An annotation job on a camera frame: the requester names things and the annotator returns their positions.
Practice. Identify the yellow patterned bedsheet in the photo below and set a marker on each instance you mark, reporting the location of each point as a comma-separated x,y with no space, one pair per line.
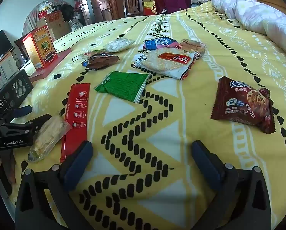
157,124

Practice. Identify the clear white snack packet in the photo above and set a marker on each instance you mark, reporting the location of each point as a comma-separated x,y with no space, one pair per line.
117,45

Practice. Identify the flat dark red box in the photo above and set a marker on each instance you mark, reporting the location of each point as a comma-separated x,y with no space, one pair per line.
54,68

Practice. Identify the clear plastic bag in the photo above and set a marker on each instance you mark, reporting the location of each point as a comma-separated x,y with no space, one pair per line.
75,25

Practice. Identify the large cardboard box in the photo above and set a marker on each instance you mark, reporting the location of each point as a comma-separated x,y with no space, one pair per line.
61,28

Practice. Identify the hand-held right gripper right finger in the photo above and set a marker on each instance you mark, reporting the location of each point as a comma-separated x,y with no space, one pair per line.
205,165

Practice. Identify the blue snack packet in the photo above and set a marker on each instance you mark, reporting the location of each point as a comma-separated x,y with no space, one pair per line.
158,43

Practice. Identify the wooden headboard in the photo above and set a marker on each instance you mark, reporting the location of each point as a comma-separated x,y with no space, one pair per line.
270,1

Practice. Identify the carved wooden chair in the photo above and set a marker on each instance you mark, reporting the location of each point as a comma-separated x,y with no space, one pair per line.
133,2

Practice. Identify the black bag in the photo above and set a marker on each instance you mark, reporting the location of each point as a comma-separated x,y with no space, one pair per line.
67,12

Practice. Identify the pink floral quilt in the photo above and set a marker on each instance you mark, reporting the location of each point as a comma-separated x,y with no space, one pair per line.
253,16

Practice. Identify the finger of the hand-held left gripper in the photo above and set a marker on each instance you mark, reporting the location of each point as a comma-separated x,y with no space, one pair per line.
35,124
24,110

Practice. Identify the clear pastry packet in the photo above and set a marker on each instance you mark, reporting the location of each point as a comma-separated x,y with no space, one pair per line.
49,136

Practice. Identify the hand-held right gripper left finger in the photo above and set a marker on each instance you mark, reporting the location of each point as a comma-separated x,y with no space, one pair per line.
79,163

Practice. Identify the dark brown snack packet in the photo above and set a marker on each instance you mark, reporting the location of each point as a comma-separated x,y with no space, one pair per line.
102,61

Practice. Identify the small cardboard box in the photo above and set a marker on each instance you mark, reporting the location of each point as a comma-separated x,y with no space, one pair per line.
52,16

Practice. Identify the green snack packet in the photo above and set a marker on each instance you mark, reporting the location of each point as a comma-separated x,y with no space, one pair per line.
121,86

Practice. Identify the white plastic bag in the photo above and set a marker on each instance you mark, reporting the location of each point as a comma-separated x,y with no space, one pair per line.
46,7

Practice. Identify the white rice cracker packet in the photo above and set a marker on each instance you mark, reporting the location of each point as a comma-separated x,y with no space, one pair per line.
167,63

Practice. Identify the brown cookie packet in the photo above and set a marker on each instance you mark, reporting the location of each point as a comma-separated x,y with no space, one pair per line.
241,105

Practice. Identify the orange red carton box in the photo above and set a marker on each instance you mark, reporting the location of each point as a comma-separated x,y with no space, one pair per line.
41,48

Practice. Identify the long red sachet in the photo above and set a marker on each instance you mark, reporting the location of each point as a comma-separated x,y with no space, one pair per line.
77,115

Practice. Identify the red gift box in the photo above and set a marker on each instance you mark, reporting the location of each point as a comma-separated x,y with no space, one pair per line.
151,6

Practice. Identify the tan biscuit packet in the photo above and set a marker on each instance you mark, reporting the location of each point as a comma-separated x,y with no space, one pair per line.
193,46

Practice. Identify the open room door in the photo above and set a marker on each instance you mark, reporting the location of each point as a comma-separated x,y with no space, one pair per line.
82,2

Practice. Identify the round cloth-covered board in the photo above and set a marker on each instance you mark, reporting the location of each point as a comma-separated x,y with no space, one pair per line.
29,20

